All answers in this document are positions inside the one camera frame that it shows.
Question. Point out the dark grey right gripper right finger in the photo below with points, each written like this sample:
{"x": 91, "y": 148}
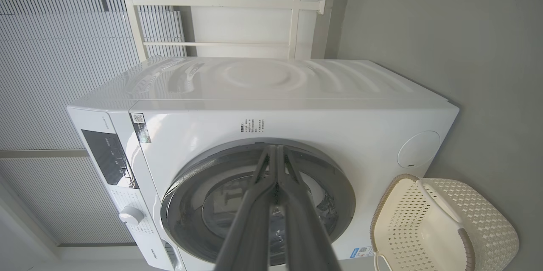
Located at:
{"x": 303, "y": 228}

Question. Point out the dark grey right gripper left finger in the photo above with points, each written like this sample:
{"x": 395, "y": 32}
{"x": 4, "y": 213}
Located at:
{"x": 250, "y": 228}

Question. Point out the round black glass washer door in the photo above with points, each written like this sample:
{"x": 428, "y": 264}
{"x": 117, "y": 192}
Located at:
{"x": 186, "y": 203}

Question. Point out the white front-load washing machine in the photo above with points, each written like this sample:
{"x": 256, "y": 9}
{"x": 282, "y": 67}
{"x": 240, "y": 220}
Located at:
{"x": 339, "y": 93}

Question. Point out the cream perforated laundry basket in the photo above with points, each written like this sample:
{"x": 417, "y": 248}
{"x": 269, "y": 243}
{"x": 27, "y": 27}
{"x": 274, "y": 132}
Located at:
{"x": 479, "y": 220}

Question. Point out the blue energy label sticker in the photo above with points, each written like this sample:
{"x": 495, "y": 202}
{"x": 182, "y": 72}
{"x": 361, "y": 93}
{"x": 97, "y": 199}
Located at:
{"x": 362, "y": 252}

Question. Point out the white detergent drawer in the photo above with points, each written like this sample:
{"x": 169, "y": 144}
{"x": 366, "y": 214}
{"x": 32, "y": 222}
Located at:
{"x": 163, "y": 256}

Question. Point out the white washer control knob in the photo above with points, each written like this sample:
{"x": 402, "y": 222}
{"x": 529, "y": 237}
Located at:
{"x": 131, "y": 216}

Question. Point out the round white filter cover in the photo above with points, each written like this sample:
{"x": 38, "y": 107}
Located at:
{"x": 418, "y": 150}

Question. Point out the black QR code sticker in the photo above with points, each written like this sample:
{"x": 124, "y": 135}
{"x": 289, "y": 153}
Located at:
{"x": 140, "y": 129}

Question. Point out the black washer control display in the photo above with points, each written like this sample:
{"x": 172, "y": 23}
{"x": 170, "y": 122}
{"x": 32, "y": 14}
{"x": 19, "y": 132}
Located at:
{"x": 106, "y": 156}

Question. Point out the white metal railing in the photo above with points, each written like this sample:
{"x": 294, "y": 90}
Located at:
{"x": 220, "y": 2}

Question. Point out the white slatted blinds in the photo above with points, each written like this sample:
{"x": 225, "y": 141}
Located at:
{"x": 51, "y": 71}

